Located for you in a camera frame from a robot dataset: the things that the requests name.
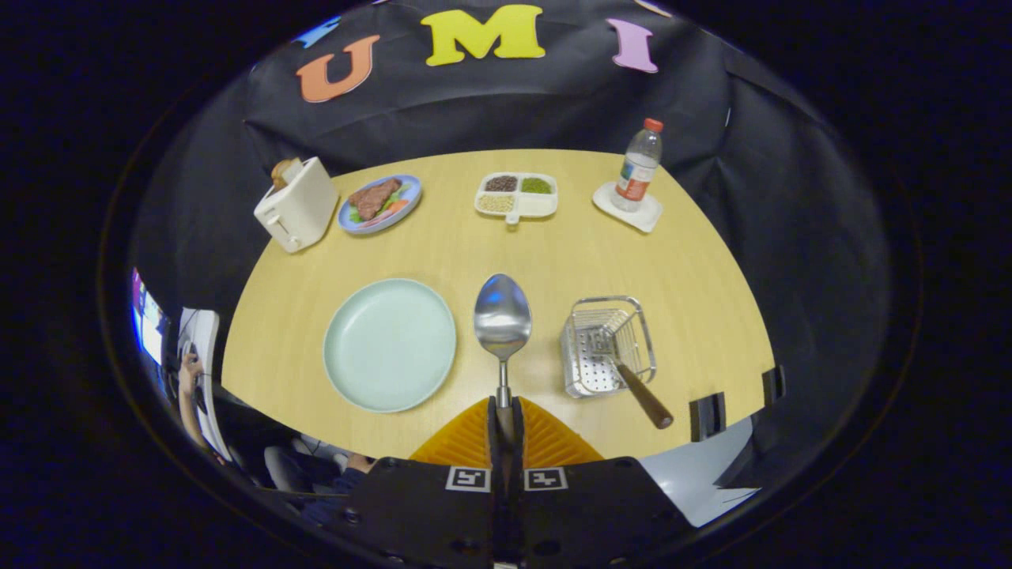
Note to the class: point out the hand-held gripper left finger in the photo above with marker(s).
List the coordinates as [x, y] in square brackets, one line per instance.
[496, 450]

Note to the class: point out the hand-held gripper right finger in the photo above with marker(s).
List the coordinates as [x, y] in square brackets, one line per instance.
[518, 450]

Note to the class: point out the metal mesh basket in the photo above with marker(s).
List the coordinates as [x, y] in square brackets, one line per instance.
[585, 371]

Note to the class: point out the light green plate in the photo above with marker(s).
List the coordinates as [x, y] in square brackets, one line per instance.
[387, 344]

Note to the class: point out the dark blue clothing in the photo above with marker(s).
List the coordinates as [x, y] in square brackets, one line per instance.
[340, 482]

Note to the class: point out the black table edge clamp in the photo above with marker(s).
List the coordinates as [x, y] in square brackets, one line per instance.
[773, 385]
[708, 417]

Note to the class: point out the grey chair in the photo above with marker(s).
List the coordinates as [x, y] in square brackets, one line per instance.
[281, 466]

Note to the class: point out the white divided dish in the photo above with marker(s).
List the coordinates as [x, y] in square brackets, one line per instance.
[538, 206]

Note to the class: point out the blue plate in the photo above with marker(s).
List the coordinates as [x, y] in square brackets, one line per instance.
[368, 228]

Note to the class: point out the white square coaster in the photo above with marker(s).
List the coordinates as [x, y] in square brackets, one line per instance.
[644, 221]

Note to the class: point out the green beans pile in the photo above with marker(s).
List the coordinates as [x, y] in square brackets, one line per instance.
[537, 185]

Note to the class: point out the dark red beans pile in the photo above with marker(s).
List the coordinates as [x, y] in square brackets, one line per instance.
[500, 183]

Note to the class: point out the brown steak piece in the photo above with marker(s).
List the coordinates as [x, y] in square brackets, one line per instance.
[371, 199]

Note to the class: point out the clear bottle with red cap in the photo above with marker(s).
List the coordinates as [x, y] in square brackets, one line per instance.
[636, 170]

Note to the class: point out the white side desk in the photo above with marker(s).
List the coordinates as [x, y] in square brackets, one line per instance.
[207, 332]

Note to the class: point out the white toaster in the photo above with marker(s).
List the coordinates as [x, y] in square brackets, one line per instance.
[296, 209]

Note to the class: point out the black backdrop cloth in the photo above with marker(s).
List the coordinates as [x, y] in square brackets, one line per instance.
[791, 237]

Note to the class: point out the toasted bread slice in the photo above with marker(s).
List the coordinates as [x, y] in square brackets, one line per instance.
[281, 171]

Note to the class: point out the computer monitor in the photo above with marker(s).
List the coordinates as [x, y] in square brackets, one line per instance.
[150, 328]

